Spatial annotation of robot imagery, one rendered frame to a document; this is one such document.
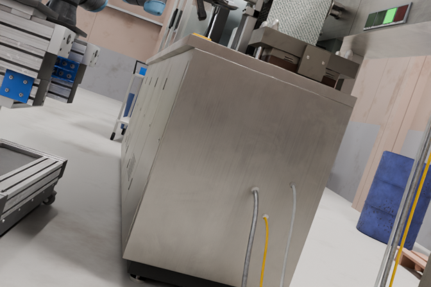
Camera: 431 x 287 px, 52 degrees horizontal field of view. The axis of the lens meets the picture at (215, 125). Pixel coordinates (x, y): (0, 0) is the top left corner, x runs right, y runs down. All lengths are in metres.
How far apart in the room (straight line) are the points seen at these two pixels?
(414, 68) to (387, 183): 2.40
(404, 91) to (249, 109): 5.16
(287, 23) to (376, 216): 3.14
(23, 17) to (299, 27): 1.05
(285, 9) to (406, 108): 4.88
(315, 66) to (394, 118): 4.91
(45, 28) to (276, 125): 0.83
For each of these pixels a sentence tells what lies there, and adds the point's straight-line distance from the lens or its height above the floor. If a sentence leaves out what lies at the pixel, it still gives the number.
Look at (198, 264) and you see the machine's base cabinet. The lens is 1.66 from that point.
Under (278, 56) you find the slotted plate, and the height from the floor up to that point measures 0.95.
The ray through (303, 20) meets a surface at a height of 1.15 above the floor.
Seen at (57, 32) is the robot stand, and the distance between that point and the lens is 1.48.
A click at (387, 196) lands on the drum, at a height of 0.43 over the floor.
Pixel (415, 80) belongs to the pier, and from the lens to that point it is 6.69.
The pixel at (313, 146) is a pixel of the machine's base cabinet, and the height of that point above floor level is 0.68.
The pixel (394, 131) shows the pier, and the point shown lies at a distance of 6.57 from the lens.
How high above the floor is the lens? 0.69
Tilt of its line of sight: 2 degrees down
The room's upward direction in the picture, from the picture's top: 19 degrees clockwise
